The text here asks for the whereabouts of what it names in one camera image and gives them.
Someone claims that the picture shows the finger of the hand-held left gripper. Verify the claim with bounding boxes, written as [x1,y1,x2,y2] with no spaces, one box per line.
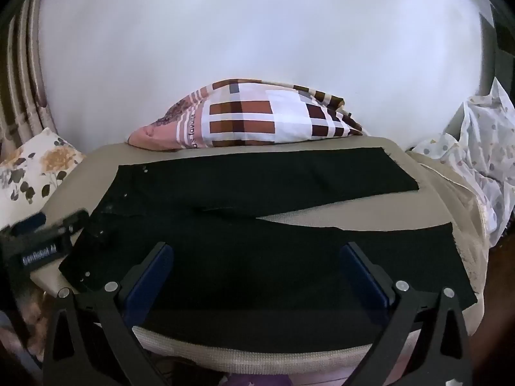
[42,208,91,239]
[3,212,47,237]

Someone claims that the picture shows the plaid brown white pillow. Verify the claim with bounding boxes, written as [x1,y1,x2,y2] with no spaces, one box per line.
[126,77,365,151]

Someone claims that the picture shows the striped beige curtain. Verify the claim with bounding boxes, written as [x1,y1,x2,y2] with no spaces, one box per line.
[0,0,57,157]

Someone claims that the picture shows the beige bed mattress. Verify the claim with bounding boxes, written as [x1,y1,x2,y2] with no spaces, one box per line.
[30,134,489,376]

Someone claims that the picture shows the white spotted cloth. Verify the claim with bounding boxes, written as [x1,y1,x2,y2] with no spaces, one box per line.
[410,76,515,248]

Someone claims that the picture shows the floral white pillow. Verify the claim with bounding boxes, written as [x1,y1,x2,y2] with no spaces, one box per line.
[0,127,86,230]

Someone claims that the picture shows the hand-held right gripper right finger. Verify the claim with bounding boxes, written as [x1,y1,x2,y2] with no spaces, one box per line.
[339,242,473,386]

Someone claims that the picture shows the black pants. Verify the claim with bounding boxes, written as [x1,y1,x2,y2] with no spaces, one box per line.
[58,147,479,354]

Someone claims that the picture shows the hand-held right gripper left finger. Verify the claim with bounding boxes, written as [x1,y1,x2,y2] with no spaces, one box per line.
[42,242,174,386]

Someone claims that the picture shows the purple patterned clothing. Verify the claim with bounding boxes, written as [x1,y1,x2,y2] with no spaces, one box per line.
[223,373,292,386]

